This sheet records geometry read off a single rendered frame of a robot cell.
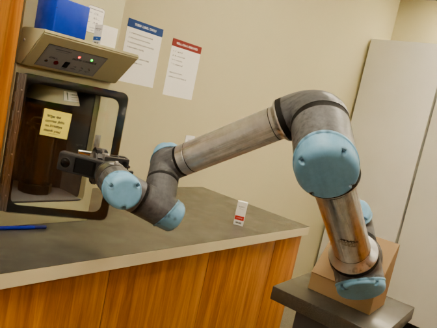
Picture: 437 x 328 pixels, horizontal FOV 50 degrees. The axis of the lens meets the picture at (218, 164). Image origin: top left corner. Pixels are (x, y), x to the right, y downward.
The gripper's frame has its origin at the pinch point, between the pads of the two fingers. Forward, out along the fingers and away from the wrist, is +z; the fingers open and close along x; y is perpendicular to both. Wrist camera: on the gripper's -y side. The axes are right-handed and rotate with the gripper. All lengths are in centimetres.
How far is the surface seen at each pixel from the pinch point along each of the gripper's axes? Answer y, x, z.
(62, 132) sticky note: -7.0, 4.3, 13.6
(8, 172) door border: -19.4, -9.2, 13.6
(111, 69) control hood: 4.9, 25.1, 20.5
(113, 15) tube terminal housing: 3.7, 41.6, 27.3
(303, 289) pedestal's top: 63, -26, -20
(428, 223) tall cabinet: 273, -33, 121
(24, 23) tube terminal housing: -21.1, 32.0, 14.7
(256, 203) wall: 137, -38, 143
